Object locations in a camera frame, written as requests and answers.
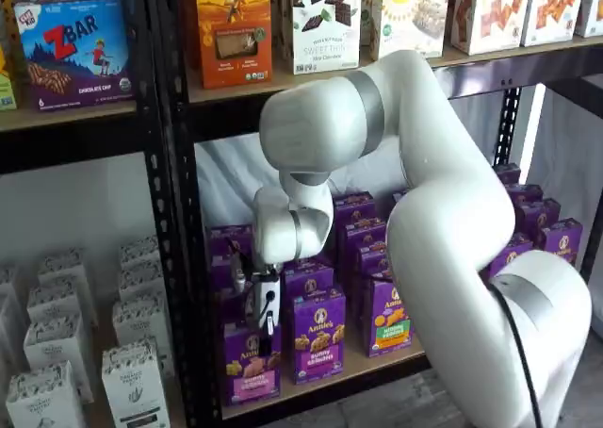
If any orange Revival snack box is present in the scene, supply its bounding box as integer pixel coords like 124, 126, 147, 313
194, 0, 273, 90

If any purple Annie's box orange patch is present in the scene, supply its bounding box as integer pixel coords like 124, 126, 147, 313
488, 246, 534, 281

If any blue pretzel crackers box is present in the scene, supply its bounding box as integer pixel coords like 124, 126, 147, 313
520, 0, 589, 48

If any orange pretzel crackers box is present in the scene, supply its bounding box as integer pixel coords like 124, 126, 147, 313
450, 0, 529, 56

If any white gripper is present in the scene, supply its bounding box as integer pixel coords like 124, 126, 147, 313
248, 272, 283, 356

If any white snack box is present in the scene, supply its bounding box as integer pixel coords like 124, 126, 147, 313
574, 0, 603, 39

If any yellow Bobo's box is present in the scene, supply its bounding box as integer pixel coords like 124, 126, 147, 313
0, 41, 19, 112

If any Simple Mills sweet thins box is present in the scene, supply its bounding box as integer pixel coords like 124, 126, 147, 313
277, 0, 363, 75

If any purple Annie's chocolate grahams box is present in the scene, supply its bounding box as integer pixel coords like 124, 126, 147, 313
493, 162, 523, 188
536, 217, 584, 265
506, 182, 546, 207
515, 198, 562, 234

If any purple Annie's box green patch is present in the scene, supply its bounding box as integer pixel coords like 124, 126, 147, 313
343, 219, 388, 259
357, 242, 393, 302
332, 191, 378, 226
368, 276, 416, 358

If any purple Annie's box pink patch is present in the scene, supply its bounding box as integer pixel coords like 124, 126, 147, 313
205, 223, 256, 259
210, 253, 255, 297
219, 289, 258, 328
223, 321, 283, 407

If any Simple Mills bars box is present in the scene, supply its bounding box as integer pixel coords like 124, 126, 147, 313
362, 0, 451, 62

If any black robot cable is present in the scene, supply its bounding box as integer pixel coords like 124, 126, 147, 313
224, 237, 543, 428

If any black metal shelving rack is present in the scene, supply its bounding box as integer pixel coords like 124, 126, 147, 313
0, 0, 199, 428
150, 0, 603, 428

